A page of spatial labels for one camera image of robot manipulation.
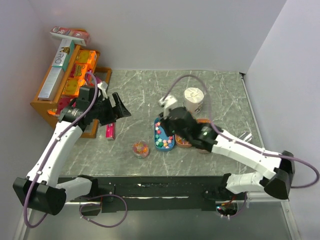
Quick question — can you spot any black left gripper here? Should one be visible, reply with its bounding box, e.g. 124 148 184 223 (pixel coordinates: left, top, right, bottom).
90 92 131 126

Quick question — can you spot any clear glass jar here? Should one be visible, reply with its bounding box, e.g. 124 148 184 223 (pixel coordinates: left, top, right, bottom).
132 140 150 159

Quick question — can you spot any silver metal scoop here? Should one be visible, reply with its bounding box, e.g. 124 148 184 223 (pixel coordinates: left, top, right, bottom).
237 131 253 143

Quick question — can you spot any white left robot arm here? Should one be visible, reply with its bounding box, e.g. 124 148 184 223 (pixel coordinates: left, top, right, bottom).
13 85 131 216

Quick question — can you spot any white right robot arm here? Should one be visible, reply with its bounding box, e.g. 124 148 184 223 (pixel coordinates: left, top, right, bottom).
159 106 295 200

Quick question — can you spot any blue tray of star candies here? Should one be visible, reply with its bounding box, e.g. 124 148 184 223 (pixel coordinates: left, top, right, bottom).
153 118 175 152

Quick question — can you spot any pink tray of lollipops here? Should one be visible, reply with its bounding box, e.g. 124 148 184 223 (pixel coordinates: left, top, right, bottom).
174 134 192 148

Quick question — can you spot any pink tray of gummy stars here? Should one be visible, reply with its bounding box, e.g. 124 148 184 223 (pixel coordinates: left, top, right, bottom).
196 118 211 154

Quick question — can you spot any pink toothpaste box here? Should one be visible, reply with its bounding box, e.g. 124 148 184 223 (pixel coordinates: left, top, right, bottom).
105 122 116 140

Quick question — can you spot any orange smiley box lower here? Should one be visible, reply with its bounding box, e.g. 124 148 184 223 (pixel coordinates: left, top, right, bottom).
62 78 86 98

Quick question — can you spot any orange smiley box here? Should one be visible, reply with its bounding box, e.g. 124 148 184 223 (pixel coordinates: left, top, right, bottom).
75 50 97 69
62 78 86 98

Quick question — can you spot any orange red snack box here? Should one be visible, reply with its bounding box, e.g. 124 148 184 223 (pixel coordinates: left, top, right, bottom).
68 63 88 80

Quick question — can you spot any pink smiley box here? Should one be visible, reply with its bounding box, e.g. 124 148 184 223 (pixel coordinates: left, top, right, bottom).
55 96 74 117

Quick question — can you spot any wooden shelf rack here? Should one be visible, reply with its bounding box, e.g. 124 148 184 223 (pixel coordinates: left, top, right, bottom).
30 44 112 139

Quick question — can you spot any orange smiley box top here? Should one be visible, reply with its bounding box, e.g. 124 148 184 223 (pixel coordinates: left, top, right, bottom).
75 50 97 69

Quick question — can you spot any silver long box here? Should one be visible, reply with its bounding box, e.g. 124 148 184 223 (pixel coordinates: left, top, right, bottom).
38 67 65 101

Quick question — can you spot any teal white long box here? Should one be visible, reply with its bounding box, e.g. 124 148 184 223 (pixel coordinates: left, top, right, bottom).
51 39 75 72

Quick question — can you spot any pink box on top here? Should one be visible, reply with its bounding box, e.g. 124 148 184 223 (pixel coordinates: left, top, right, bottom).
49 26 91 47

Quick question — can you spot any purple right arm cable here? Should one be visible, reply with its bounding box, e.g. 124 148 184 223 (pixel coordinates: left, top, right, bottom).
164 74 320 221

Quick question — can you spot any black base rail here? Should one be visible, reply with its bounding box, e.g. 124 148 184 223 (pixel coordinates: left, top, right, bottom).
57 174 251 213

